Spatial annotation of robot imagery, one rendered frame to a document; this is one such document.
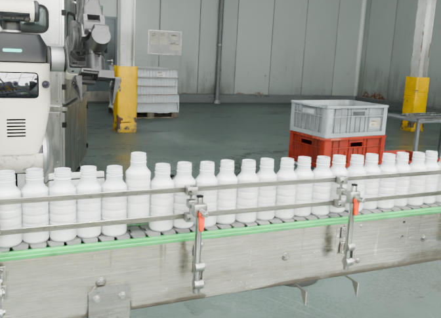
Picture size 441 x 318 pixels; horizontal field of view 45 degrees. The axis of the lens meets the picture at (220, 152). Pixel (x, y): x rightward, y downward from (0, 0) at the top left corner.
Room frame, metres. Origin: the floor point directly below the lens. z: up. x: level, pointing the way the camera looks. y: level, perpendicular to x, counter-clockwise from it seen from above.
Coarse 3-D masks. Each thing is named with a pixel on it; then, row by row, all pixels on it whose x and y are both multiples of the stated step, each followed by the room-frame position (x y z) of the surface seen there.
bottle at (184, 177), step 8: (184, 168) 1.27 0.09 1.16; (176, 176) 1.28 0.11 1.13; (184, 176) 1.27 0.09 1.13; (176, 184) 1.26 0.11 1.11; (184, 184) 1.26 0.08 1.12; (192, 184) 1.27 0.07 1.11; (176, 200) 1.26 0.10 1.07; (184, 200) 1.26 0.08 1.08; (176, 208) 1.26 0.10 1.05; (184, 208) 1.26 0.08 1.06; (176, 224) 1.26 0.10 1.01; (184, 224) 1.26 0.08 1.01; (192, 224) 1.28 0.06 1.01
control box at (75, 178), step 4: (72, 172) 1.30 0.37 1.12; (76, 172) 1.30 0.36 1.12; (100, 172) 1.33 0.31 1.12; (48, 176) 1.28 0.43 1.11; (52, 176) 1.28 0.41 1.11; (72, 176) 1.29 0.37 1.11; (76, 176) 1.30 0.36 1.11; (96, 176) 1.32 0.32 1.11; (100, 176) 1.32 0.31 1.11; (48, 180) 1.29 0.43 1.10; (52, 180) 1.27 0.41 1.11; (72, 180) 1.29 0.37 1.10; (76, 180) 1.29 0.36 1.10; (100, 180) 1.32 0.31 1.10; (104, 180) 1.33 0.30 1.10; (48, 184) 1.28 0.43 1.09; (76, 184) 1.29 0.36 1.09
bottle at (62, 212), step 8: (56, 168) 1.16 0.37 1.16; (64, 168) 1.17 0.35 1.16; (56, 176) 1.14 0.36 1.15; (64, 176) 1.14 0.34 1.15; (56, 184) 1.14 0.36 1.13; (64, 184) 1.14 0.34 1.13; (72, 184) 1.16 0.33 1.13; (56, 192) 1.13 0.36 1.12; (64, 192) 1.13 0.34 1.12; (72, 192) 1.14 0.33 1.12; (72, 200) 1.14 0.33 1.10; (56, 208) 1.13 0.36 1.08; (64, 208) 1.13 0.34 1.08; (72, 208) 1.14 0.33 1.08; (56, 216) 1.13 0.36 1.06; (64, 216) 1.13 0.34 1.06; (72, 216) 1.14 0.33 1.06; (56, 232) 1.13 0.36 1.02; (64, 232) 1.13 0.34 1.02; (72, 232) 1.14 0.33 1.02; (56, 240) 1.13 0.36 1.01; (64, 240) 1.13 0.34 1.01
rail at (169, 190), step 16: (352, 176) 1.46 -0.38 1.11; (368, 176) 1.48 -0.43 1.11; (384, 176) 1.51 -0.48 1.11; (400, 176) 1.54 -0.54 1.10; (112, 192) 1.17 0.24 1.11; (128, 192) 1.19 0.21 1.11; (144, 192) 1.20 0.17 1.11; (160, 192) 1.22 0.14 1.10; (176, 192) 1.24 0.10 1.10; (432, 192) 1.59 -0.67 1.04; (256, 208) 1.33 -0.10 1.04; (272, 208) 1.35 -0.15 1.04; (288, 208) 1.37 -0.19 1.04; (64, 224) 1.13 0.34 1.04; (80, 224) 1.14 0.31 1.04; (96, 224) 1.16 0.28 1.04; (112, 224) 1.17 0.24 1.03
